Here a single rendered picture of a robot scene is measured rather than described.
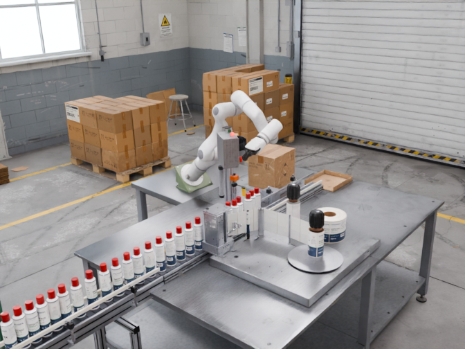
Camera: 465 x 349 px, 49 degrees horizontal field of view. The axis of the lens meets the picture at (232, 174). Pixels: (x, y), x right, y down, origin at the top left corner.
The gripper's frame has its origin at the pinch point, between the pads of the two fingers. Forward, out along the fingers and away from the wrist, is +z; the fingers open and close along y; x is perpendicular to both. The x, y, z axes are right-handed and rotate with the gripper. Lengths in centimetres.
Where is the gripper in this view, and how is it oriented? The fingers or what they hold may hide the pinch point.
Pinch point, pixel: (245, 156)
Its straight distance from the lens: 317.3
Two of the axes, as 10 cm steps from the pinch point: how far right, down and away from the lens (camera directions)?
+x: 4.6, 6.8, 5.7
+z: -6.7, 6.9, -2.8
